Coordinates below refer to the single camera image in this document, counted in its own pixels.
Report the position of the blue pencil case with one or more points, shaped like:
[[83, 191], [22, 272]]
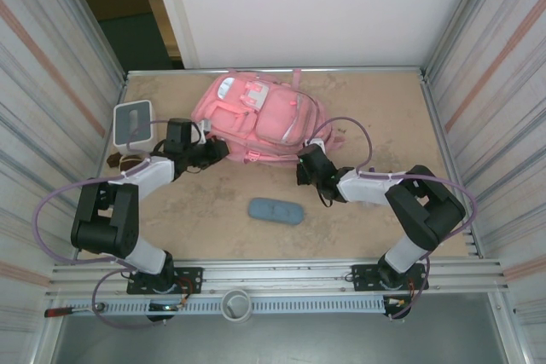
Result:
[[275, 211]]

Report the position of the pink backpack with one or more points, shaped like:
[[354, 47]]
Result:
[[273, 117]]

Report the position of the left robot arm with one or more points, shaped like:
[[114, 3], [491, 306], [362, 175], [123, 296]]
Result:
[[102, 227]]

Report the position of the white grey tissue box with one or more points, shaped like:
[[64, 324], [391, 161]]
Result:
[[132, 114]]

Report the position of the small dark brown pouch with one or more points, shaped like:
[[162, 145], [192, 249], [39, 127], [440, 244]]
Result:
[[114, 160]]

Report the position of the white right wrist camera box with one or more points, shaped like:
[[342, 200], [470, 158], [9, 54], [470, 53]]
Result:
[[315, 143]]

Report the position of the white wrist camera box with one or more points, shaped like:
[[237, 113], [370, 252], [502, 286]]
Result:
[[205, 125], [315, 143]]

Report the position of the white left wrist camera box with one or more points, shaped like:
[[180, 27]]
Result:
[[205, 125]]

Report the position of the wide aluminium mounting rail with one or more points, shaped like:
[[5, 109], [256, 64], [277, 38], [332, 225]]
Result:
[[277, 274]]

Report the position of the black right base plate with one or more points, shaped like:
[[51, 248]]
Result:
[[362, 276]]

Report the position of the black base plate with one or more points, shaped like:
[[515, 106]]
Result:
[[362, 276], [189, 279]]

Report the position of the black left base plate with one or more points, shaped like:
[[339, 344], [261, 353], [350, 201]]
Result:
[[189, 279]]

